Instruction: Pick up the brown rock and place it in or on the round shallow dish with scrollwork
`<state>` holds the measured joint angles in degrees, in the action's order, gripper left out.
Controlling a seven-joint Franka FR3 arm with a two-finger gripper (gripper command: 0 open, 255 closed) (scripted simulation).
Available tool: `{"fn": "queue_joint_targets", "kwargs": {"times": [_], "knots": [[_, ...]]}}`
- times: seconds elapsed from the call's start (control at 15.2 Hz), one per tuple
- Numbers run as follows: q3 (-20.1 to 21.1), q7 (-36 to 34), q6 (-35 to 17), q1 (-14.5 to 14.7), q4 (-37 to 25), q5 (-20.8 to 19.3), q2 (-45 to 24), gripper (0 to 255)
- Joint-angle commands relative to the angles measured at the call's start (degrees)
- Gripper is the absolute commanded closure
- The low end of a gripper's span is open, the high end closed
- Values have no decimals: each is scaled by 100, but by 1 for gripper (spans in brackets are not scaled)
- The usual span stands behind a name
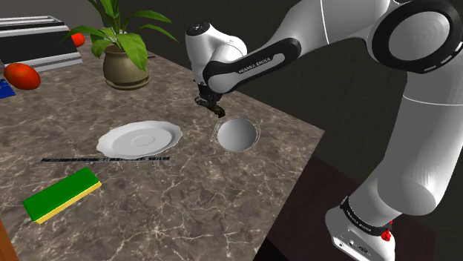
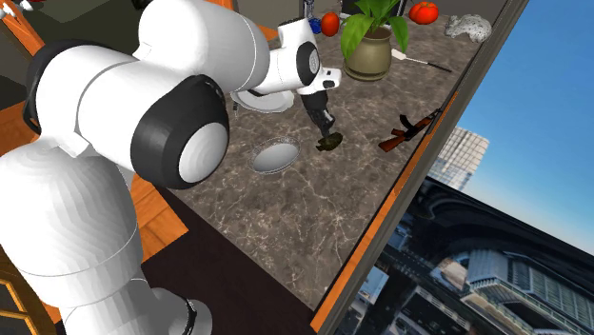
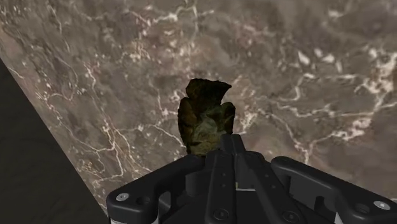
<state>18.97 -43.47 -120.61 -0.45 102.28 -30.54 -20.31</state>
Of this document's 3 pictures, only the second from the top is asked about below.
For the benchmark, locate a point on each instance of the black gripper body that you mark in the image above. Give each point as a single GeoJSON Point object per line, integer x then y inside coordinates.
{"type": "Point", "coordinates": [318, 107]}

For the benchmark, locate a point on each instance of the dark green grenade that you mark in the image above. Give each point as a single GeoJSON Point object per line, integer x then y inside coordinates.
{"type": "Point", "coordinates": [330, 141]}

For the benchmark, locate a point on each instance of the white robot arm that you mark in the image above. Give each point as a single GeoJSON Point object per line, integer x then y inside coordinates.
{"type": "Point", "coordinates": [93, 139]}

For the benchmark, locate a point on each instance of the white round plate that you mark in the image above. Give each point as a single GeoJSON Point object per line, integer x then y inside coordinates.
{"type": "Point", "coordinates": [271, 101]}

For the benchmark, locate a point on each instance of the silver oval dish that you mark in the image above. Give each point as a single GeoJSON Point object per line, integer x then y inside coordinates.
{"type": "Point", "coordinates": [274, 157]}

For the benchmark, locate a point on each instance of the potted green plant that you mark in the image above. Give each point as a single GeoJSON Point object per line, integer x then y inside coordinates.
{"type": "Point", "coordinates": [371, 51]}

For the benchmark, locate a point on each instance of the blue cup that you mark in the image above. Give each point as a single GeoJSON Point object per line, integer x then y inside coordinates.
{"type": "Point", "coordinates": [315, 25]}

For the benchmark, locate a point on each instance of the brown black toy rifle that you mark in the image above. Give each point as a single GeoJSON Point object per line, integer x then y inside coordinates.
{"type": "Point", "coordinates": [404, 132]}

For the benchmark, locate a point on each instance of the red ribbed tomato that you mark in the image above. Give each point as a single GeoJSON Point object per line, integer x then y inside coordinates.
{"type": "Point", "coordinates": [423, 12]}

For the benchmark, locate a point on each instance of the white speckled figure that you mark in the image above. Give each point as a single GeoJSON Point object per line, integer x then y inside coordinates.
{"type": "Point", "coordinates": [468, 27]}

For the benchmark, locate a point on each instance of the dark robot stand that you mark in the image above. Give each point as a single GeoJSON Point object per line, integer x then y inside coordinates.
{"type": "Point", "coordinates": [222, 273]}

